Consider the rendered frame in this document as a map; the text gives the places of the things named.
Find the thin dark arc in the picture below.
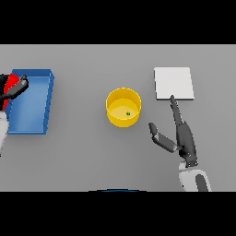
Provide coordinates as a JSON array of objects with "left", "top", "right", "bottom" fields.
[{"left": 88, "top": 188, "right": 148, "bottom": 193}]

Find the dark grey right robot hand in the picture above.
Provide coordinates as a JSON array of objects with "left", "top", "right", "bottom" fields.
[{"left": 148, "top": 94, "right": 199, "bottom": 169}]

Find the yellow bowl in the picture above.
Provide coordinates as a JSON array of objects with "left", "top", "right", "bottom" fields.
[{"left": 105, "top": 87, "right": 143, "bottom": 128}]

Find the pale square measuring scale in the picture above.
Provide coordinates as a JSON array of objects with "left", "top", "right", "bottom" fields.
[{"left": 153, "top": 66, "right": 195, "bottom": 101}]

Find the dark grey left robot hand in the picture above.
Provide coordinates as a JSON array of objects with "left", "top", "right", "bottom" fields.
[{"left": 0, "top": 73, "right": 30, "bottom": 112}]

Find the red beaker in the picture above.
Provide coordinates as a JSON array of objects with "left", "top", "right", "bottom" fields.
[{"left": 2, "top": 73, "right": 20, "bottom": 111}]

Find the blue tray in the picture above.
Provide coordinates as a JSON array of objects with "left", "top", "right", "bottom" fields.
[{"left": 4, "top": 68, "right": 55, "bottom": 136}]

